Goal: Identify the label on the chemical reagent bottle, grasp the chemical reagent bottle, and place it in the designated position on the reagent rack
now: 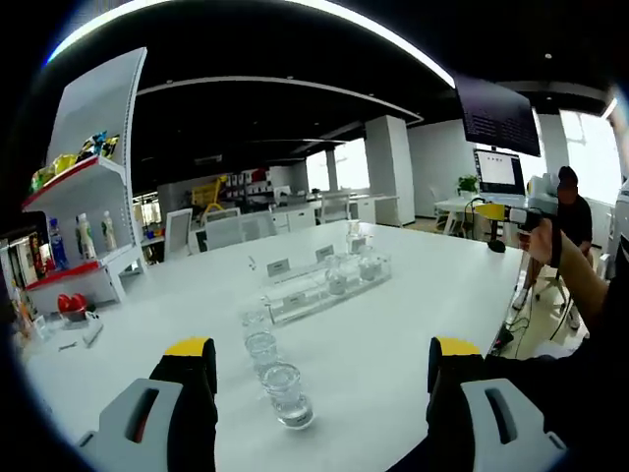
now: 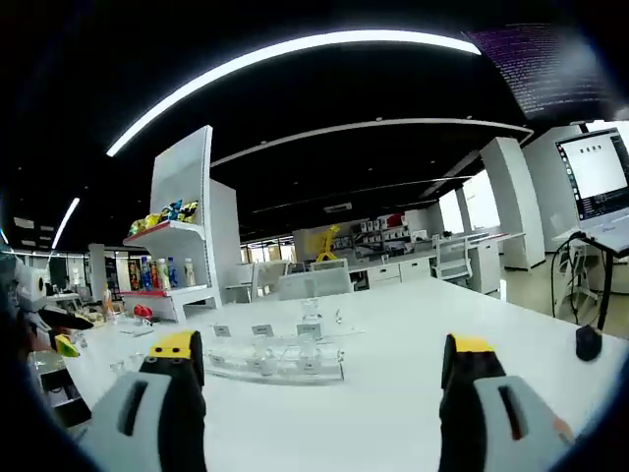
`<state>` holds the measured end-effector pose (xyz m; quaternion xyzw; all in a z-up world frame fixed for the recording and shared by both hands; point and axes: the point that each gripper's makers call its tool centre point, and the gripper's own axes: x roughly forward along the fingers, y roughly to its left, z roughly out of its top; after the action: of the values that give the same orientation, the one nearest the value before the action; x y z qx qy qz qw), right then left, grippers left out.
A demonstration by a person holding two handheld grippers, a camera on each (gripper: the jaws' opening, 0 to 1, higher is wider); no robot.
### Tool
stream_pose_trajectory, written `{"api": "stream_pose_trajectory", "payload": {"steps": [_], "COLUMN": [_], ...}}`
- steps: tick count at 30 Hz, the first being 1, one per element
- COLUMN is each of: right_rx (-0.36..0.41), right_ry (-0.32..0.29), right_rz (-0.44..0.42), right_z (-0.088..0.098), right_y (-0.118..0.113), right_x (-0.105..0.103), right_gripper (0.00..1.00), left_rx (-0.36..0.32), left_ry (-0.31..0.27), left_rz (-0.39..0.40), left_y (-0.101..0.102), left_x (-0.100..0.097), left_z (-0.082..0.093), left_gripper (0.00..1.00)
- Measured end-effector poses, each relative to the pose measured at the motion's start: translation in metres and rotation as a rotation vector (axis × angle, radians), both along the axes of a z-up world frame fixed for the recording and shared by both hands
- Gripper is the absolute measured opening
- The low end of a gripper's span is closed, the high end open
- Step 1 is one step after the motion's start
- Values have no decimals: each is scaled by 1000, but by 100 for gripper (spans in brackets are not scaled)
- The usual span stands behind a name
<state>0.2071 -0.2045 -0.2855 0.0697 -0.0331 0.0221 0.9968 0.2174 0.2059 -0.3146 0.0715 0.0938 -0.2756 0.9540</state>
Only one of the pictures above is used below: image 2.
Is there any black computer mouse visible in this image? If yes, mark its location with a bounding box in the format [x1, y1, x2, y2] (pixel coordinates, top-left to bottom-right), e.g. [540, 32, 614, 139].
[575, 324, 604, 363]

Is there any curved ceiling light strip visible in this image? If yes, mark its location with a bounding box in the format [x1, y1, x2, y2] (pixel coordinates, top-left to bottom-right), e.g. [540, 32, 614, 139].
[106, 29, 483, 158]

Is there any straight ceiling light strip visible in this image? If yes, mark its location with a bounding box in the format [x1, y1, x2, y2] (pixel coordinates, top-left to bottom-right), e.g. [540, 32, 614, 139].
[51, 197, 81, 250]

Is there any large dark text screen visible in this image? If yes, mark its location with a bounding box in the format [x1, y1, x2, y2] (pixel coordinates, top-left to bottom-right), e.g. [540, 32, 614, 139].
[464, 24, 620, 119]

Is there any clear acrylic reagent rack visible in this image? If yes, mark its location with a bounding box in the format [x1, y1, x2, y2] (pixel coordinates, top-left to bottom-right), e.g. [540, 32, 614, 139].
[203, 314, 368, 387]

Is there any black storage cart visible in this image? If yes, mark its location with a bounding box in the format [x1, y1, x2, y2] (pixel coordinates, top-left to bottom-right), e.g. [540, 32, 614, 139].
[38, 366, 93, 429]

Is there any background storage shelf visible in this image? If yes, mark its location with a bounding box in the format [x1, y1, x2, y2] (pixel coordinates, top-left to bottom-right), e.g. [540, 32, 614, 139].
[351, 213, 419, 257]

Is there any clear plastic holder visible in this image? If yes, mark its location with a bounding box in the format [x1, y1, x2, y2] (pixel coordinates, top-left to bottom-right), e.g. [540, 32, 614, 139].
[117, 317, 153, 338]

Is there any black monitor stand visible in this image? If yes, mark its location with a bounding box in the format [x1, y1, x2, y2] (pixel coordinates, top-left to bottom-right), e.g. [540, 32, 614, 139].
[594, 243, 618, 330]

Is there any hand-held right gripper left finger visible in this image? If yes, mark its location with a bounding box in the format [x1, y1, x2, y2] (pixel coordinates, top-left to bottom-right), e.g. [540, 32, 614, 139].
[78, 329, 207, 472]

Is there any row of snack bags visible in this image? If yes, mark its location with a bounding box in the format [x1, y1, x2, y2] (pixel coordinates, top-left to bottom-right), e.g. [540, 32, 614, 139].
[128, 199, 200, 237]

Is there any white mesh office chair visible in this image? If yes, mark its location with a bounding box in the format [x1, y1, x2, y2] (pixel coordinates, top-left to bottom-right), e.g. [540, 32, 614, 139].
[277, 269, 355, 301]
[431, 235, 473, 286]
[250, 260, 291, 301]

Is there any white office desk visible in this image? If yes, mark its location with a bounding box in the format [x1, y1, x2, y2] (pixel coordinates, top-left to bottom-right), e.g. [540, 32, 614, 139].
[351, 230, 527, 296]

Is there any white display shelf unit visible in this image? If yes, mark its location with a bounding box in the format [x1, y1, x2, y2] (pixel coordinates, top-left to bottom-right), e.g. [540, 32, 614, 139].
[120, 125, 242, 324]

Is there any black cable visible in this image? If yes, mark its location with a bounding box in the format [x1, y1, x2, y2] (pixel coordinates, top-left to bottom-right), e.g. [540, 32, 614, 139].
[549, 233, 591, 321]

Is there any row of drink bottles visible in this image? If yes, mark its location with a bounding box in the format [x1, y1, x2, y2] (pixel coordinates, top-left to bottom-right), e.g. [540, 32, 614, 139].
[128, 255, 198, 291]

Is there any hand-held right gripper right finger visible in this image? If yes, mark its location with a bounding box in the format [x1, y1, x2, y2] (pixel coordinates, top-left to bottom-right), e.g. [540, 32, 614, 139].
[438, 332, 576, 472]

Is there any yellow figure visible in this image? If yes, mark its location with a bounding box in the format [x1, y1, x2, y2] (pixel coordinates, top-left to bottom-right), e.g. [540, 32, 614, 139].
[314, 223, 343, 262]

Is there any computer monitor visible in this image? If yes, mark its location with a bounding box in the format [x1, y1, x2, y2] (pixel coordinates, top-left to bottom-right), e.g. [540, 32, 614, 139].
[554, 125, 629, 252]

